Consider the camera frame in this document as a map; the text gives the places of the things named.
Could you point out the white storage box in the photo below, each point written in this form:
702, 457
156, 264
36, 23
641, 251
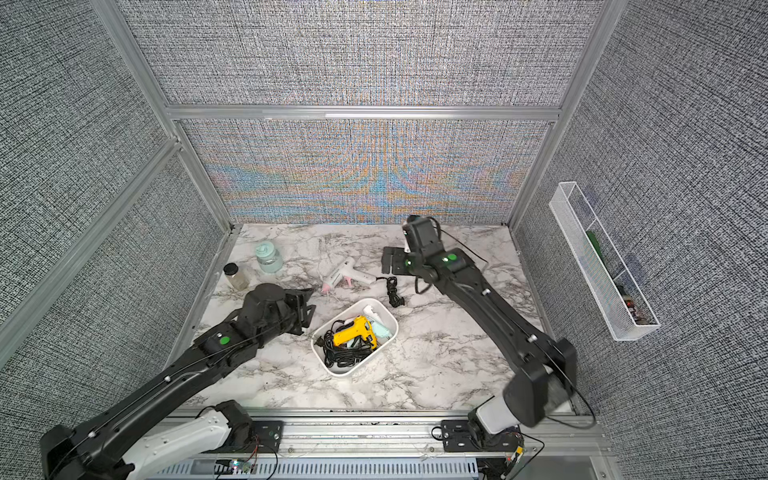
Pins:
343, 360

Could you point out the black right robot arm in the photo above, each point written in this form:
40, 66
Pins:
545, 370

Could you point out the yellow black glue gun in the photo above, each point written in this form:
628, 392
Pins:
359, 327

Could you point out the mint lid clear jar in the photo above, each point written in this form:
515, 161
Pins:
268, 257

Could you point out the white orange glue gun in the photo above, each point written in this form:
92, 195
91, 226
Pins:
371, 314

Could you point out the mint green glue gun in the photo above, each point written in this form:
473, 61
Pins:
380, 331

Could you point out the green item in basket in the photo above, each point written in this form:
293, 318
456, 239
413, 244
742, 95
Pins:
597, 247

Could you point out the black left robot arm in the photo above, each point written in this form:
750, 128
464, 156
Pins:
96, 448

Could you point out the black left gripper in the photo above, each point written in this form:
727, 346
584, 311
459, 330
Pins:
298, 298

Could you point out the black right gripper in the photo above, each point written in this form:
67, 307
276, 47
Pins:
401, 257

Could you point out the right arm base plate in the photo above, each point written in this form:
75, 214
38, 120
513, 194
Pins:
464, 436

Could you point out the white pink glue gun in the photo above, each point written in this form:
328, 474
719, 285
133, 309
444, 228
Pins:
346, 271

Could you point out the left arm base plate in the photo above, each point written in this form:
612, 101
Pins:
258, 435

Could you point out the black lid small jar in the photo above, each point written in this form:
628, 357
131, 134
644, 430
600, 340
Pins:
236, 276

